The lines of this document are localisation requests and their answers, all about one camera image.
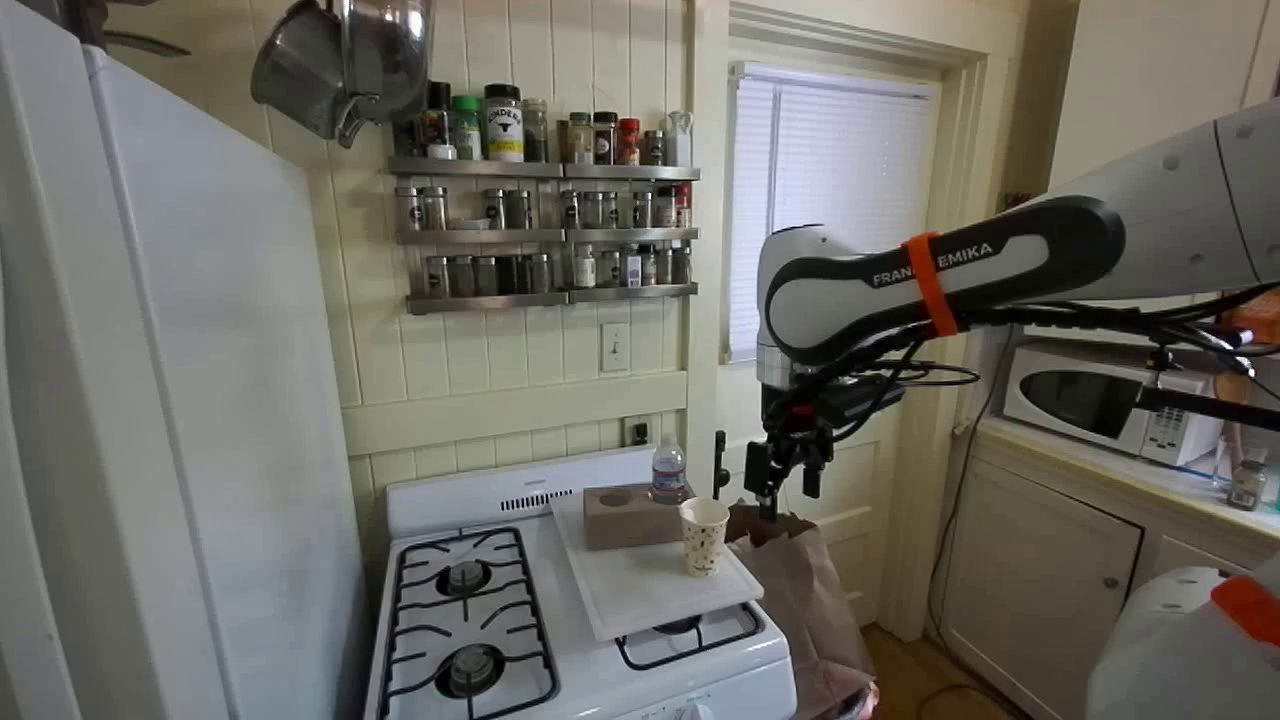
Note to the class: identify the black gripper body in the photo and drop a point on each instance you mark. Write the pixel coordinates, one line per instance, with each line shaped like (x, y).
(799, 441)

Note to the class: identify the clear plastic water bottle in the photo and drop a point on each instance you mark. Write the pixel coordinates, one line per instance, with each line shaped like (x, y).
(670, 481)

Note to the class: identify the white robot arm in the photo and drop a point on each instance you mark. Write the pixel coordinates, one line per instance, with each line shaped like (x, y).
(1149, 245)

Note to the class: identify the patterned paper cup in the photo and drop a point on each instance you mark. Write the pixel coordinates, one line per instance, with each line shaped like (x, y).
(700, 527)

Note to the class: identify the brown cardboard holder box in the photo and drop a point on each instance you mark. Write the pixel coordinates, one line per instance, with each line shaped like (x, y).
(624, 516)

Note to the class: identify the brown paper bag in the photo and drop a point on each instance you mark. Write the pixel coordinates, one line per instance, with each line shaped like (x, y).
(805, 599)

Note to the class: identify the white window blind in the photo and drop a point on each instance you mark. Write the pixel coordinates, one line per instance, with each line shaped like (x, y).
(821, 148)

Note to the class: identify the white lower cabinet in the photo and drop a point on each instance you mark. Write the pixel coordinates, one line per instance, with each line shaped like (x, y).
(1054, 537)

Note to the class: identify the white microwave oven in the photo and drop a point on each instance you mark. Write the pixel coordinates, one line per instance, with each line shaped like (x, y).
(1091, 394)

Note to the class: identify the metal spice rack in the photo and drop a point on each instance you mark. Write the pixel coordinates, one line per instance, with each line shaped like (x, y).
(489, 238)

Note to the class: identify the white gas stove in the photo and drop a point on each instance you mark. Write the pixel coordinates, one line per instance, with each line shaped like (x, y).
(485, 620)

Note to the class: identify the large white label spice jar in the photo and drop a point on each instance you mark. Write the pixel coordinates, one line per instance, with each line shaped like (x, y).
(501, 121)

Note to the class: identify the green lid spice jar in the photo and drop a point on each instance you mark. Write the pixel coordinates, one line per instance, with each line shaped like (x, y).
(466, 131)

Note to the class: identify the hanging steel pot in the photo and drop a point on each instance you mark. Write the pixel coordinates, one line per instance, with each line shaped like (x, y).
(339, 65)

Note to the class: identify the white refrigerator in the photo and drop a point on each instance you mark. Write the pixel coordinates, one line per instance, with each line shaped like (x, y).
(176, 530)

